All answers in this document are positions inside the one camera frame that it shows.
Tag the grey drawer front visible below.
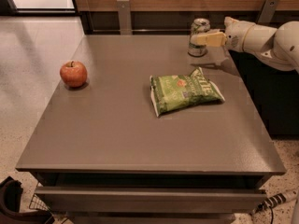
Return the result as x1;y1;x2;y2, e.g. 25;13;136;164
36;187;265;214

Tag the left metal bracket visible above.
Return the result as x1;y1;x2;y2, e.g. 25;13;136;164
117;0;133;35

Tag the metal bracket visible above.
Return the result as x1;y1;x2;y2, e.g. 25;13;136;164
117;0;133;35
257;0;280;24

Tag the green chip bag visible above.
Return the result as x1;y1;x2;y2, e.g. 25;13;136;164
150;67;225;117

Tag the red apple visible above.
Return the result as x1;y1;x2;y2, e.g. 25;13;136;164
60;61;88;88

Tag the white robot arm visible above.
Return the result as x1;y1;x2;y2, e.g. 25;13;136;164
191;17;299;73

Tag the dark brown floor object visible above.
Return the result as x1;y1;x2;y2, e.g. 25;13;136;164
0;176;54;224

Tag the wire basket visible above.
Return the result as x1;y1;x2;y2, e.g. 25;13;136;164
29;192;50;211

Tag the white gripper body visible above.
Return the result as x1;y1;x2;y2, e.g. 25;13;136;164
224;17;255;52

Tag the green 7up soda can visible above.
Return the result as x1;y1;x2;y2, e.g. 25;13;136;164
188;18;210;57

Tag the right metal bracket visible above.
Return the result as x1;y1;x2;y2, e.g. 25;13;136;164
257;0;280;24

